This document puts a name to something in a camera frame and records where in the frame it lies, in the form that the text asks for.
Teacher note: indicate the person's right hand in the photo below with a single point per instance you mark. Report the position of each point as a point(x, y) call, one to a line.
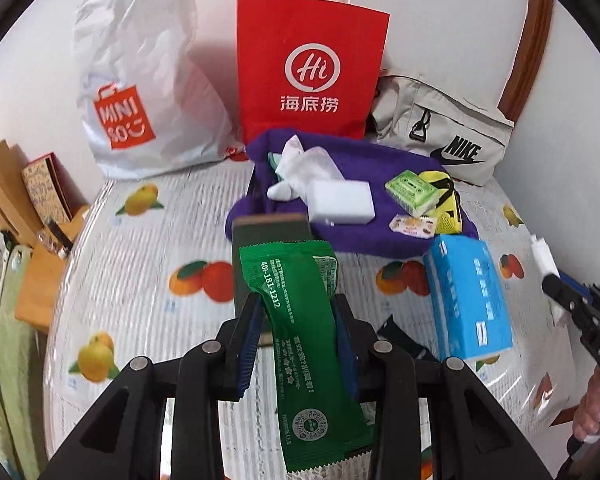
point(587, 410)

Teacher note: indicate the yellow black mesh pouch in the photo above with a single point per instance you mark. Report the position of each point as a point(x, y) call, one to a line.
point(449, 210)

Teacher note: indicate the white crumpled plastic wrapper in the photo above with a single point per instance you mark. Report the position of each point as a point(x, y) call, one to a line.
point(305, 167)

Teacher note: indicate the red paper bag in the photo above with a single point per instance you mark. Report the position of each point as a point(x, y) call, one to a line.
point(310, 35)

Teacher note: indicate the purple towel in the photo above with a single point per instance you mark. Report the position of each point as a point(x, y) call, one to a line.
point(370, 242)

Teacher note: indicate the fruit print table cover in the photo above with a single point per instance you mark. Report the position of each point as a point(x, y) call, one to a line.
point(145, 260)

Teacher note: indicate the small orange print packet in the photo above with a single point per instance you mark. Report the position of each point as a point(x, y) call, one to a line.
point(412, 225)

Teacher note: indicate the blue tissue box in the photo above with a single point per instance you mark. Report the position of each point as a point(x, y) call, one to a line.
point(467, 300)

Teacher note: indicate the brown cardboard boxes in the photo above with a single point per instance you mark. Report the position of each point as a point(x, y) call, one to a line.
point(35, 280)

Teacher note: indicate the white plastic shopping bag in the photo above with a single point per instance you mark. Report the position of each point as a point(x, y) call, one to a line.
point(145, 50)

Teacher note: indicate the brown wooden door frame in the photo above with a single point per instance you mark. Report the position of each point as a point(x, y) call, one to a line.
point(527, 45)

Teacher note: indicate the green cassette-print box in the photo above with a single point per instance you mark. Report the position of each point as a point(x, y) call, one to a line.
point(412, 192)

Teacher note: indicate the grey waist bag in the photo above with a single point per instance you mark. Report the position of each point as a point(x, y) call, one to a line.
point(445, 115)

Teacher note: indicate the dark green box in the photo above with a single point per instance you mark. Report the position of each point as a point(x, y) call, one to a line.
point(270, 230)

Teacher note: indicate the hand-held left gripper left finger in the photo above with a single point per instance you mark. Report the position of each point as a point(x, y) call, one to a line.
point(245, 355)

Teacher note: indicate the dark green foil packet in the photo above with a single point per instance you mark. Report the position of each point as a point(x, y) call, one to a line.
point(300, 360)

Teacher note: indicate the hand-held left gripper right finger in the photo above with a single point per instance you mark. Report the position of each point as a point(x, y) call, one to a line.
point(351, 360)

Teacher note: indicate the light green cloth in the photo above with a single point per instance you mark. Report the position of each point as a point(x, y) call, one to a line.
point(17, 350)

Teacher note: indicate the black foil packet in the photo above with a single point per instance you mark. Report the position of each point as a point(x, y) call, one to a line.
point(405, 340)

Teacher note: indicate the white rectangular box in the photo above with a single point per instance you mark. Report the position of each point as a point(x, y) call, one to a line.
point(340, 201)

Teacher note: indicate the patterned brown box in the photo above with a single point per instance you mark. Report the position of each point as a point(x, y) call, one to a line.
point(45, 185)

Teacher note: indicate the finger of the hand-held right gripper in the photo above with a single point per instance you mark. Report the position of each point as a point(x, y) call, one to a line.
point(562, 297)
point(587, 291)

